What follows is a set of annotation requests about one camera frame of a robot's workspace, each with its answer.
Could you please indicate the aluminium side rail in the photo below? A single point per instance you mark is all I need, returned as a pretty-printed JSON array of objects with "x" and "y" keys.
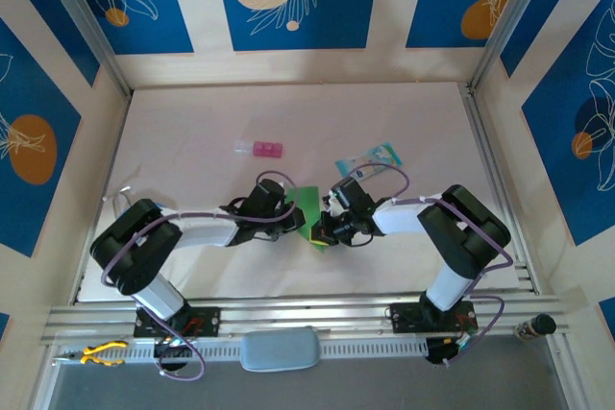
[{"x": 491, "y": 165}]

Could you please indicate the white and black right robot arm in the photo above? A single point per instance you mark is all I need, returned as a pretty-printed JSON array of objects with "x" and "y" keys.
[{"x": 466, "y": 232}]

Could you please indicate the aluminium frame post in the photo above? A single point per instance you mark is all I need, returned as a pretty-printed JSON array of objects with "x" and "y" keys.
[
  {"x": 509, "y": 21},
  {"x": 86, "y": 21}
]

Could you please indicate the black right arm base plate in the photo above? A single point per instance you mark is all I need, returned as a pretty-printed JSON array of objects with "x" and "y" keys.
[{"x": 408, "y": 318}]

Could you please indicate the light blue toothbrush packet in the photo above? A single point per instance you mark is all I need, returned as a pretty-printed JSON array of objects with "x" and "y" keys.
[{"x": 375, "y": 155}]

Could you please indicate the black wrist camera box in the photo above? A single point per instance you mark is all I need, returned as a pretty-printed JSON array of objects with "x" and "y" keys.
[
  {"x": 265, "y": 194},
  {"x": 351, "y": 195}
]

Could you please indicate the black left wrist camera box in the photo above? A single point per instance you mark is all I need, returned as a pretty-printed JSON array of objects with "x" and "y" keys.
[{"x": 265, "y": 194}]

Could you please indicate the white wall hook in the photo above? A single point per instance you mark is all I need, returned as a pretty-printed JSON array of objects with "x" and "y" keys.
[{"x": 126, "y": 190}]

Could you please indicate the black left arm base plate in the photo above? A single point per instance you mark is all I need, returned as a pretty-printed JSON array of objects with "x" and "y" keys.
[{"x": 206, "y": 321}]

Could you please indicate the pink and clear pill organizer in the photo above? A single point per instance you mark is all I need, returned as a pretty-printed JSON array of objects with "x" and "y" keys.
[{"x": 266, "y": 150}]

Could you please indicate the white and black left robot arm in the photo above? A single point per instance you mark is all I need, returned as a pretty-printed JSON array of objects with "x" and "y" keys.
[{"x": 134, "y": 251}]

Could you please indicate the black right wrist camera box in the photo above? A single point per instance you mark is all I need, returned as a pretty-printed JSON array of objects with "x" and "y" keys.
[{"x": 351, "y": 195}]

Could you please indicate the green paper sheet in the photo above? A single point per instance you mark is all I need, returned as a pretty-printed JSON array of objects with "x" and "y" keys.
[{"x": 310, "y": 203}]

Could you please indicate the small green circuit board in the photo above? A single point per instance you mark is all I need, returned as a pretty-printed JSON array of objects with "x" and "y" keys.
[
  {"x": 465, "y": 342},
  {"x": 170, "y": 344}
]

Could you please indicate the grey blue zip pouch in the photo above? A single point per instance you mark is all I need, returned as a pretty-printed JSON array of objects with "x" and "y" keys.
[{"x": 280, "y": 350}]

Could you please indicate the dark capped small bottle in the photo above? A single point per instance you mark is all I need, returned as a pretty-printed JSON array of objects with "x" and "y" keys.
[{"x": 543, "y": 324}]

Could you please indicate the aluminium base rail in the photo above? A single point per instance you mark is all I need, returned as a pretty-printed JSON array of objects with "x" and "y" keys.
[{"x": 298, "y": 314}]

